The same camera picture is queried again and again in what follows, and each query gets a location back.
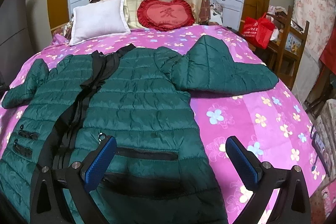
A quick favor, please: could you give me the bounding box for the pink floral bed cover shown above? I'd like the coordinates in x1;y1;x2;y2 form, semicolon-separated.
1;26;325;223

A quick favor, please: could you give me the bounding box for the dark green puffer jacket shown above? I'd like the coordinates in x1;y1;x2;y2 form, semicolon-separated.
1;35;278;223

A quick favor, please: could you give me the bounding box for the red shopping bag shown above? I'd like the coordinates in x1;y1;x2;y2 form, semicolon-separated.
241;12;275;50

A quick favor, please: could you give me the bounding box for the brown floral pillow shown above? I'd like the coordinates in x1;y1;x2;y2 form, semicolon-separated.
52;14;74;40

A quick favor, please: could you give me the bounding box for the pink floral curtain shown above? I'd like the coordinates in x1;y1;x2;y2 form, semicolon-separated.
293;0;335;103

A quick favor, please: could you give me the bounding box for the wooden chair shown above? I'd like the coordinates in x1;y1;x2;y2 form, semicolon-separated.
266;6;310;89

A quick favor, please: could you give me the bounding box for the white pillow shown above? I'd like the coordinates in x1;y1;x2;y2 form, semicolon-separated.
70;0;130;46

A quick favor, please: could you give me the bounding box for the red heart-shaped cushion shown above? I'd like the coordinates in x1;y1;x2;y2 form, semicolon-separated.
137;0;195;31

